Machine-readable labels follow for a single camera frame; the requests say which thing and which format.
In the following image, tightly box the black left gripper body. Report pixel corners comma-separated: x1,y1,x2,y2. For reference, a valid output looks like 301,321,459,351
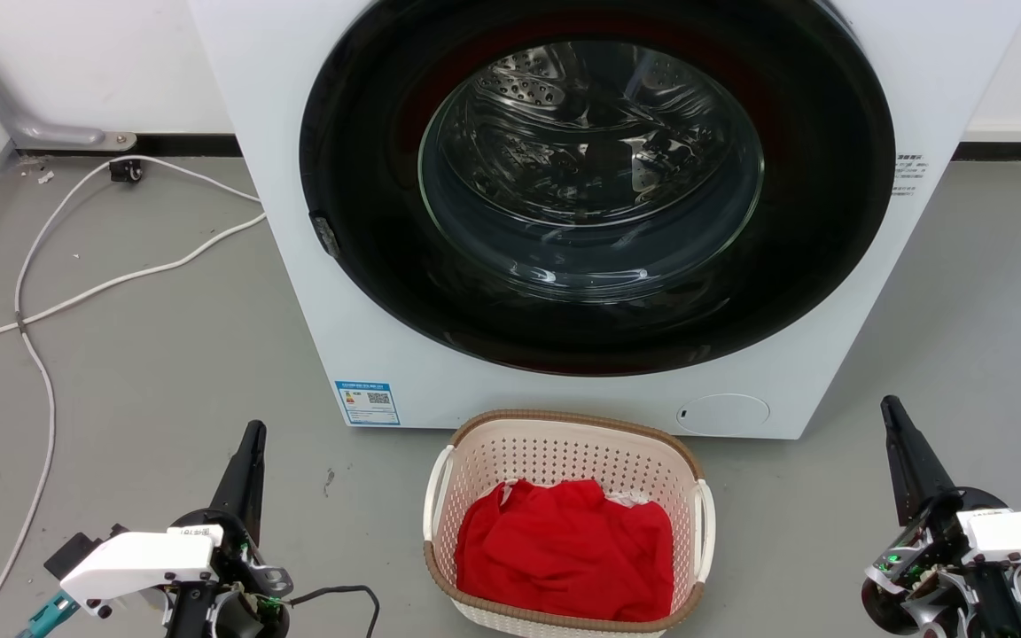
165,509,293,638

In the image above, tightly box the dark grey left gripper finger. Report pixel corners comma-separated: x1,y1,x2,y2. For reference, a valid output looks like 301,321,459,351
208,421,268,544

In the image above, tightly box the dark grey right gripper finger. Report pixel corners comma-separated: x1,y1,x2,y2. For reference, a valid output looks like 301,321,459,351
880,395,960,529

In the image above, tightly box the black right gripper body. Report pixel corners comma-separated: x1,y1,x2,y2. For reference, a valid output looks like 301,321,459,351
861,486,1021,638

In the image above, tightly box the cream plastic laundry basket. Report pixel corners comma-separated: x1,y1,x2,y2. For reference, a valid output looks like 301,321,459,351
423,409,717,638

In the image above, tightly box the blue energy label sticker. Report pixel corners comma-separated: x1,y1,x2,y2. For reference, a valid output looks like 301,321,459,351
335,381,401,427

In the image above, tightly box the white front-load washing machine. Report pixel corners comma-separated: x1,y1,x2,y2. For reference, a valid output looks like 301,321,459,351
187,0,1021,441

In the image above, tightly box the teal connector plug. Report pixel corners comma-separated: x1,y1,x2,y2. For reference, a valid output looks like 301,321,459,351
18,592,82,638

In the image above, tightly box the round white filter cover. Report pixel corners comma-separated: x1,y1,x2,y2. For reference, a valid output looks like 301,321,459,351
676,393,771,437

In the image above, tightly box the printed text warning sticker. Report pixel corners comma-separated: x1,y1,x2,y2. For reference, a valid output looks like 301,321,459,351
893,152,926,198

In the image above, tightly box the red garment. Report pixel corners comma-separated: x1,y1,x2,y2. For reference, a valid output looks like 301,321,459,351
455,478,676,623

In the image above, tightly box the round black washer door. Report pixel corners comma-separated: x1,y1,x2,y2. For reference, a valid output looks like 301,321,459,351
300,0,897,377

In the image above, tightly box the steel washer drum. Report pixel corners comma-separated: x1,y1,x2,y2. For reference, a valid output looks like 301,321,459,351
435,43,746,236

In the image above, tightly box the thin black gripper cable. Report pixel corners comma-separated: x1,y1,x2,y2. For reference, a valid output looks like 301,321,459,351
284,584,382,638

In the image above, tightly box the long white looping cable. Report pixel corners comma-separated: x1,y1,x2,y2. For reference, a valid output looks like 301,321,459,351
0,155,263,638

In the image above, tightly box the white power cable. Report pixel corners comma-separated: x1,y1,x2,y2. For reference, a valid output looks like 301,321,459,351
0,211,268,366

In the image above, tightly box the grey wall pipe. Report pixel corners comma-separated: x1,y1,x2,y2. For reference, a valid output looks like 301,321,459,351
0,22,137,151

